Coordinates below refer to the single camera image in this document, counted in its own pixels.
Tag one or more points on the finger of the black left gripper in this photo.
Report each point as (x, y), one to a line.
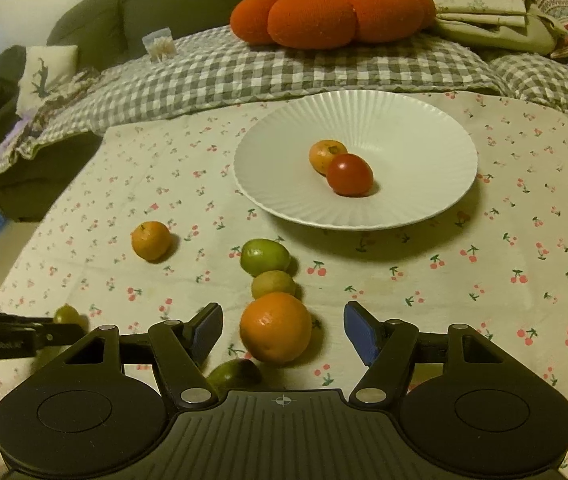
(56, 335)

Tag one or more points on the red tomato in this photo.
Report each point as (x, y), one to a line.
(349, 175)

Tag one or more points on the folded floral beige sheet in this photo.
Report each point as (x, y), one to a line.
(517, 25)

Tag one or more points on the orange pumpkin cushion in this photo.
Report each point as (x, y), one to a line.
(329, 24)

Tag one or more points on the small orange-yellow persimmon fruit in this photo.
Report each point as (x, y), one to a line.
(322, 153)

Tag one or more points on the small green fruit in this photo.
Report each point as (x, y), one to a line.
(67, 315)

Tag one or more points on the cherry print tablecloth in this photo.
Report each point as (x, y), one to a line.
(497, 261)

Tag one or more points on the large orange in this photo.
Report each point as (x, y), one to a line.
(276, 328)

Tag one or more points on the small mandarin orange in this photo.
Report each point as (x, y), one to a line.
(151, 240)

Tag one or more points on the white embroidered small pillow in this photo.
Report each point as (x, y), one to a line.
(45, 69)

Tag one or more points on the clear box of swabs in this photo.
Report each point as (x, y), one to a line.
(159, 45)

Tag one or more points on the white ribbed plate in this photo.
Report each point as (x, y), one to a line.
(423, 161)

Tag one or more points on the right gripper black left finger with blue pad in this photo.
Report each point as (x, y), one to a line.
(179, 349)

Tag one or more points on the grey checkered blanket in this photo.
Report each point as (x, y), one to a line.
(214, 68)

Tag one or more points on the yellow-green small fruit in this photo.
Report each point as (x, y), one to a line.
(273, 281)

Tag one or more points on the green round fruit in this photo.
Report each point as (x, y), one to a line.
(262, 255)

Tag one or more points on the dark green tomato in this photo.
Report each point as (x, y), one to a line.
(237, 374)

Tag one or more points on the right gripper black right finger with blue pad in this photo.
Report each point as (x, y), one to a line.
(386, 349)

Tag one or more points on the dark green sofa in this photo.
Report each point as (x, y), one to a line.
(107, 33)

